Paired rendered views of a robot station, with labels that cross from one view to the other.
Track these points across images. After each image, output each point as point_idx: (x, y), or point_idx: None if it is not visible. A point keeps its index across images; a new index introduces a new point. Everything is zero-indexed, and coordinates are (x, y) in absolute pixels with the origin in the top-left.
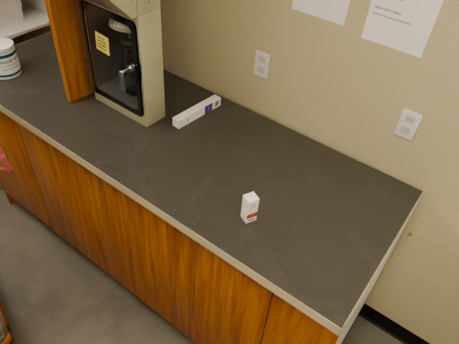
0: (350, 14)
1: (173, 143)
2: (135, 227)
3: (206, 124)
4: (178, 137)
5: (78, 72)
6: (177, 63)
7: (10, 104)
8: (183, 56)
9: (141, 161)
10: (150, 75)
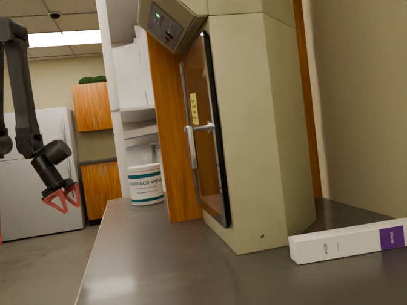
0: None
1: (261, 285)
2: None
3: (375, 266)
4: (284, 277)
5: (186, 178)
6: (360, 187)
7: (111, 219)
8: (367, 170)
9: (161, 301)
10: (243, 138)
